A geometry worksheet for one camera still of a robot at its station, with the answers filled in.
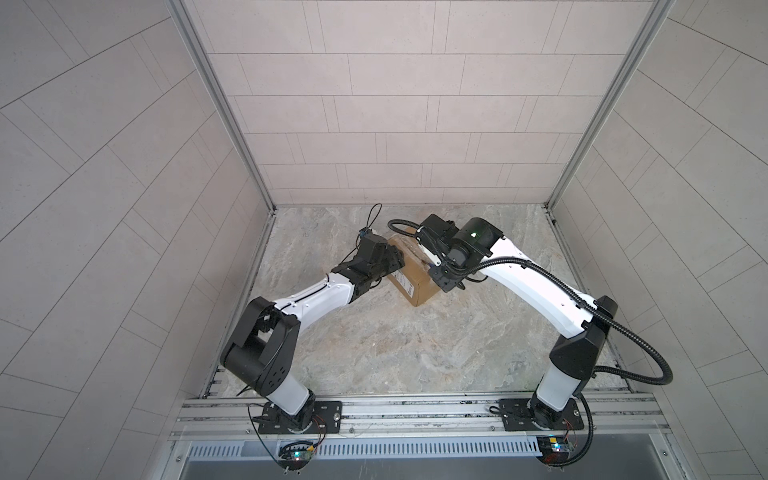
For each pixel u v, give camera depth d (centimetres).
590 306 43
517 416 72
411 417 72
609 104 87
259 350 43
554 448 68
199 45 76
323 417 71
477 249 48
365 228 79
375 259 68
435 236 55
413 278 80
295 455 64
